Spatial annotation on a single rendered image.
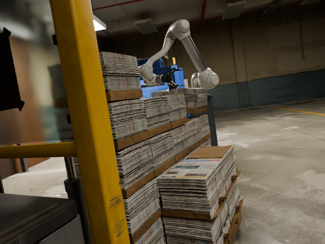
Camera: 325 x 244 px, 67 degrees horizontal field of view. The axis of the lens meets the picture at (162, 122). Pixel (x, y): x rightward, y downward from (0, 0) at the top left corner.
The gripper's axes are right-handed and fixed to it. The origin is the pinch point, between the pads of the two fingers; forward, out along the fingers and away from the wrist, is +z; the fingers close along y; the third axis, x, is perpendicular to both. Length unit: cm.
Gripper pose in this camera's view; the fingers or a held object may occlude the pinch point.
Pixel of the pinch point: (182, 77)
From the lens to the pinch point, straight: 241.7
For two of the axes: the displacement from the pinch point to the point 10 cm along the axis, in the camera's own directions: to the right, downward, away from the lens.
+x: -4.5, 1.6, -8.8
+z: 8.9, -0.1, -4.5
